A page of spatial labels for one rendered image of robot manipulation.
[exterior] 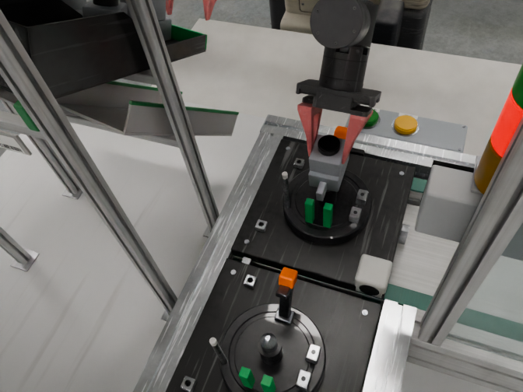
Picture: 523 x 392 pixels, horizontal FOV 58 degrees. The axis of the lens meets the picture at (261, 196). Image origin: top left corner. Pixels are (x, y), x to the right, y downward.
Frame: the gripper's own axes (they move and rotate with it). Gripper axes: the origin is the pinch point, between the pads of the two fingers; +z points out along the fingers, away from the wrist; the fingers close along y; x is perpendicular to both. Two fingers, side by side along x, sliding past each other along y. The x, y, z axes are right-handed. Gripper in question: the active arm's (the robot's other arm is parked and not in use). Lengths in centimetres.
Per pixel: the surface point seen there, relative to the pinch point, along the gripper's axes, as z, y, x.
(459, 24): -22, 17, 223
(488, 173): -7.2, 17.2, -21.3
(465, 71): -10, 17, 56
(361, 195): 7.3, 5.0, 6.8
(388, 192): 7.7, 8.7, 12.4
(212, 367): 27.7, -7.3, -16.2
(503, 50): -12, 40, 209
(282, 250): 16.4, -4.3, -0.1
